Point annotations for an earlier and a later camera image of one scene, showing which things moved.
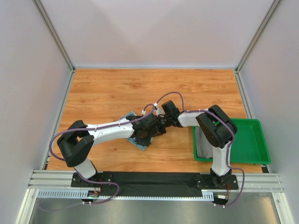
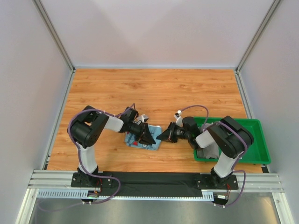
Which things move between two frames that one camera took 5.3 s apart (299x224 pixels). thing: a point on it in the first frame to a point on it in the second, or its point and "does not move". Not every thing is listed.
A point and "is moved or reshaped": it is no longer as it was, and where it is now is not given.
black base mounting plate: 153,184 does not move
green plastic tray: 249,145 does not move
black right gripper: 164,120 to 173,132
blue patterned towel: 132,140 is moved or reshaped
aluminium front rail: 58,184 does not move
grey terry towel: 204,146 does not move
